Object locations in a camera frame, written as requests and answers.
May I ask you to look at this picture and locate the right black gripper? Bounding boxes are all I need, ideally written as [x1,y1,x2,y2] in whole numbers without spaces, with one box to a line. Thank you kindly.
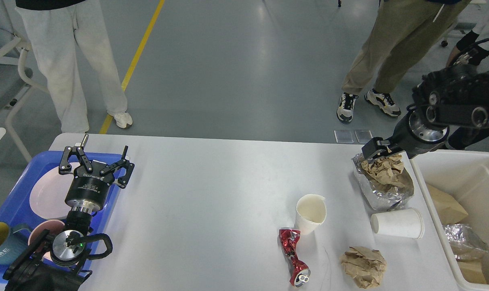
[362,111,450,164]

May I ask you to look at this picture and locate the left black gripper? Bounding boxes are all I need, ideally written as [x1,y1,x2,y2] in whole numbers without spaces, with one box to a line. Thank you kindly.
[59,134,135,215]

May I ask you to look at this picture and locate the foil bowl with paper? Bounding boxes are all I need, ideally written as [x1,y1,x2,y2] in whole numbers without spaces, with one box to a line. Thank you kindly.
[352,153,414,212]

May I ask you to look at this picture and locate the pink plate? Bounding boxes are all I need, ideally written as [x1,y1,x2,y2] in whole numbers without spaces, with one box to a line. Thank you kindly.
[30,167,74,220]

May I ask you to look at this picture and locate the pink mug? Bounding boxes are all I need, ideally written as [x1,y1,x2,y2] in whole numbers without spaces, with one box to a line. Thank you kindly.
[28,219,67,261]

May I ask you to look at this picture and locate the white paper cup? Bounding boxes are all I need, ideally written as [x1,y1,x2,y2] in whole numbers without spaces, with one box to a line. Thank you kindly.
[370,208,424,239]
[295,194,327,235]

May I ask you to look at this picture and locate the brown paper bag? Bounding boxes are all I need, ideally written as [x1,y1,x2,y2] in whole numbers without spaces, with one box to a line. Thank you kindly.
[427,184,487,284]

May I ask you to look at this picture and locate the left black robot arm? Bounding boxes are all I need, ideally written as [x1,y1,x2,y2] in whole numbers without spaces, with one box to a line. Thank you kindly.
[3,135,135,291]

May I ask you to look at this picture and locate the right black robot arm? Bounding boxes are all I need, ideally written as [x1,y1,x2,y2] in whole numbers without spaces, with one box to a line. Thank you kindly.
[362,64,489,163]

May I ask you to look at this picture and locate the floor outlet plates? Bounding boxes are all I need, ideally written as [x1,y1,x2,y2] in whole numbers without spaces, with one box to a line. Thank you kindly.
[334,130,373,144]

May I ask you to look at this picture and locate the white paper cup lying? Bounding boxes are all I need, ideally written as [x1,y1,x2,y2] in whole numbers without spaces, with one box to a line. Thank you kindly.
[370,208,424,239]

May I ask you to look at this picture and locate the blue plastic tray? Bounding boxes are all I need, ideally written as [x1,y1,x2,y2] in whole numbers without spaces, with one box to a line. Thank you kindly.
[0,151,121,290]

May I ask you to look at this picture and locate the white plastic bin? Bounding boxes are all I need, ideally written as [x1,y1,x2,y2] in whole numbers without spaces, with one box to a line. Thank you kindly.
[410,150,489,291]

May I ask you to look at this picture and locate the teal mug yellow inside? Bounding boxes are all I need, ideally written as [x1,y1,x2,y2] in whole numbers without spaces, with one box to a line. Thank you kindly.
[0,221,33,265]

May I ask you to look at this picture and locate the person in khaki trousers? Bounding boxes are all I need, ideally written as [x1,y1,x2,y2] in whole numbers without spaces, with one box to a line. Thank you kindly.
[337,0,469,123]

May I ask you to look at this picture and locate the crumpled brown paper ball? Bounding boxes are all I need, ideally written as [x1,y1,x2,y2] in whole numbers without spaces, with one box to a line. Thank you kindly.
[340,246,388,289]

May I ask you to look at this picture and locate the crushed red can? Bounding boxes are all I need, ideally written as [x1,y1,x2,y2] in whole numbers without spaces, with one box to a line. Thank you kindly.
[278,227,311,288]

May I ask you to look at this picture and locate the grey office chair left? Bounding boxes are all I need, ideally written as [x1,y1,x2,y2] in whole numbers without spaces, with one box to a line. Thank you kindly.
[0,0,49,162]

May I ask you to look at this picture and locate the person in black shorts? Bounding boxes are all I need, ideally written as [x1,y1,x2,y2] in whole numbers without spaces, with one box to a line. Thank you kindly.
[446,8,489,67]

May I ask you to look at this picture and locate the person in white trousers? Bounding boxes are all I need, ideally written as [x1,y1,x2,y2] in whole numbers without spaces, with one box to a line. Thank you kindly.
[15,0,133,133]

